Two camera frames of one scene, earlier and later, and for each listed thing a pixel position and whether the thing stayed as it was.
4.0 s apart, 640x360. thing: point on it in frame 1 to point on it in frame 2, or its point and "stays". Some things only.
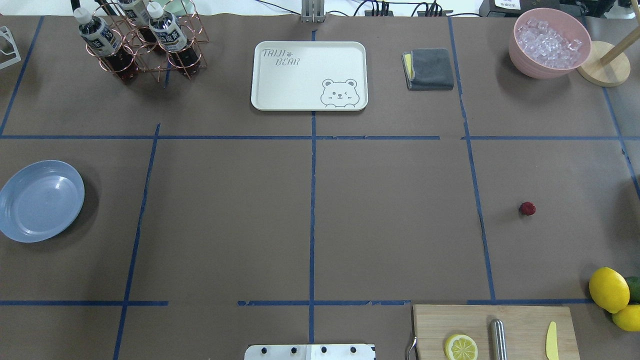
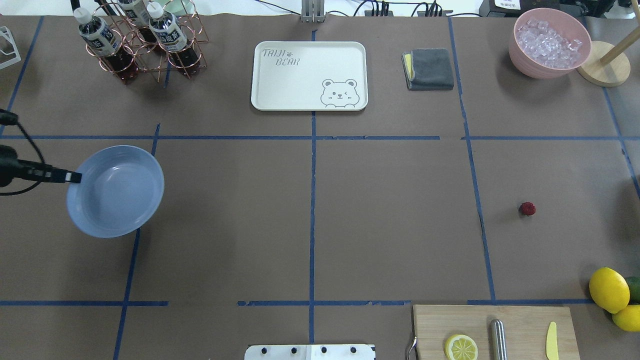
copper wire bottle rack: x=167 y=38 stays
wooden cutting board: x=526 y=328 stays
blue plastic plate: x=39 y=200 to x=121 y=189
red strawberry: x=527 y=208 stays
